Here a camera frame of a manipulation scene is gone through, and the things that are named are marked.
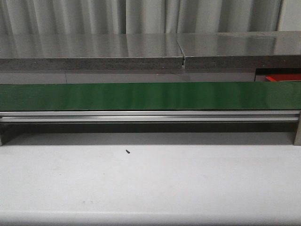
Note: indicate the conveyor support leg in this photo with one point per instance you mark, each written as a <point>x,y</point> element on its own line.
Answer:
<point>297,139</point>
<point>3,135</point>

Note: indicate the left conveyor support leg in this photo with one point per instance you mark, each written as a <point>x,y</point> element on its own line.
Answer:
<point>3,135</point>

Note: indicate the green conveyor belt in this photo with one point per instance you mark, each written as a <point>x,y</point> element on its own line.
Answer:
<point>283,95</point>

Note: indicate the aluminium conveyor frame rail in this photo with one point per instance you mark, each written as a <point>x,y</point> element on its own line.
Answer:
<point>44,117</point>

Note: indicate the right conveyor support leg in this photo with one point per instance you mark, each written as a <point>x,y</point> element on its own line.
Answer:
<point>297,139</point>

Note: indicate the red plastic bin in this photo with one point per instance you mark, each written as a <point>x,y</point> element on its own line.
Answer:
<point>284,77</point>

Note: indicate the grey stone slab left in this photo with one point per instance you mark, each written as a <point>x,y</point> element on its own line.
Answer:
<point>78,52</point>

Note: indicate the grey stone slab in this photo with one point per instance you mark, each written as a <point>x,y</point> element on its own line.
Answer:
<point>241,50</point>
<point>78,52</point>

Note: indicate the grey stone slab right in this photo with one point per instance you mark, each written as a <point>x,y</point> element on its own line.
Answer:
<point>241,50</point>

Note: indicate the grey curtain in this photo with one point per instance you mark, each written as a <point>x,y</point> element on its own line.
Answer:
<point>137,16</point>

